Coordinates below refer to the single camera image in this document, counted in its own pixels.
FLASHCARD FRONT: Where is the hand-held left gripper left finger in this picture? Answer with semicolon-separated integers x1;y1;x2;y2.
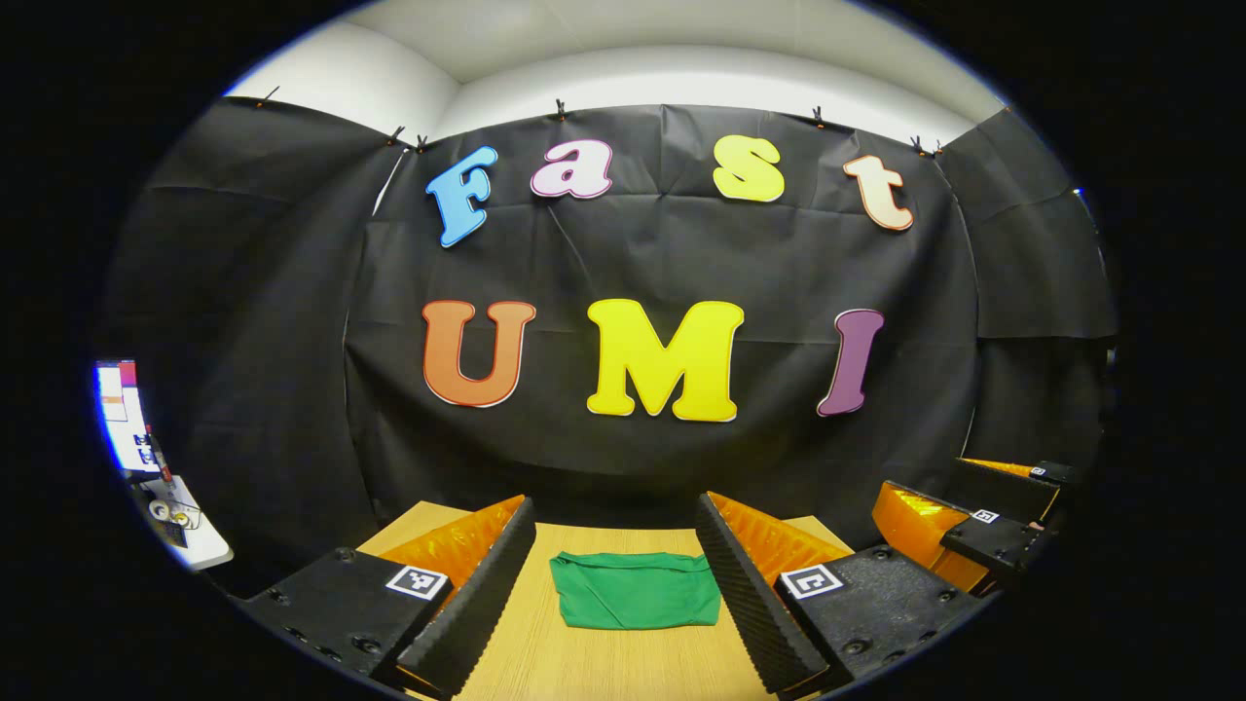
237;495;538;701

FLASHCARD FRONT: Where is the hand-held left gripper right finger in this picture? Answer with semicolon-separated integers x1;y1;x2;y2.
693;491;986;698

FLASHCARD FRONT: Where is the green T-shirt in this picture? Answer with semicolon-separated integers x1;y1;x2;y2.
549;551;722;631

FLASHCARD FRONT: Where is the white side table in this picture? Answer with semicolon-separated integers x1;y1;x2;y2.
136;475;235;572

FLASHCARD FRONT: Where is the black backdrop cloth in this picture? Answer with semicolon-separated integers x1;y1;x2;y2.
97;92;1120;595

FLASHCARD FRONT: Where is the computer monitor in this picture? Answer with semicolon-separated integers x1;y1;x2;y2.
94;358;166;483

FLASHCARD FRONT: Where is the row of black cloth clips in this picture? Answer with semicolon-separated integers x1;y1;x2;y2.
255;86;943;159

